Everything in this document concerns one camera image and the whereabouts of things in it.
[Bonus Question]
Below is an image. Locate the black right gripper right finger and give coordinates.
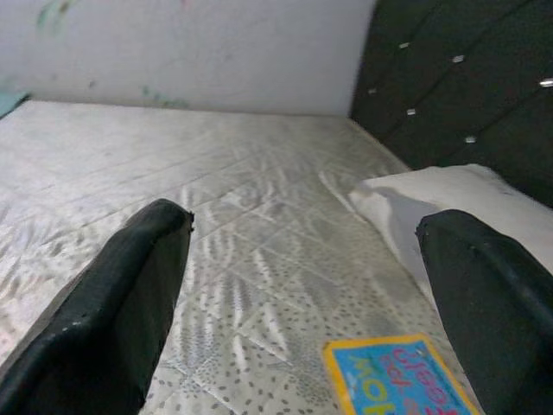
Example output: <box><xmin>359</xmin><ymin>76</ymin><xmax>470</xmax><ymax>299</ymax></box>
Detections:
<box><xmin>413</xmin><ymin>209</ymin><xmax>553</xmax><ymax>415</ymax></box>

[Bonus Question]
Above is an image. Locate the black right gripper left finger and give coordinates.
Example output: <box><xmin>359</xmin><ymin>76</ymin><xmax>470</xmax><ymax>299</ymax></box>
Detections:
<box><xmin>0</xmin><ymin>198</ymin><xmax>195</xmax><ymax>415</ymax></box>

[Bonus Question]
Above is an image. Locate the yellow edged colourful book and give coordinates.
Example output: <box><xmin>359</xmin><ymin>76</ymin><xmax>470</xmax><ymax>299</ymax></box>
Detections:
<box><xmin>321</xmin><ymin>332</ymin><xmax>481</xmax><ymax>415</ymax></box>

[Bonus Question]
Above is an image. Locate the white pillow with green tree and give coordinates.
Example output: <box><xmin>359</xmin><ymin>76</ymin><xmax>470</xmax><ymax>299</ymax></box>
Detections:
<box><xmin>347</xmin><ymin>163</ymin><xmax>553</xmax><ymax>312</ymax></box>

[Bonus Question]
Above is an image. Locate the grey quilted mattress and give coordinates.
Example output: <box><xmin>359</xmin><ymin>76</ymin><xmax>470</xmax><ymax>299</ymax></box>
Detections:
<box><xmin>0</xmin><ymin>99</ymin><xmax>485</xmax><ymax>415</ymax></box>

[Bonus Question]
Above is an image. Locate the black tufted headboard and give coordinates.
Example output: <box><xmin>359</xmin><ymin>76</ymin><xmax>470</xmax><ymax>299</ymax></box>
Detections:
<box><xmin>348</xmin><ymin>0</ymin><xmax>553</xmax><ymax>209</ymax></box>

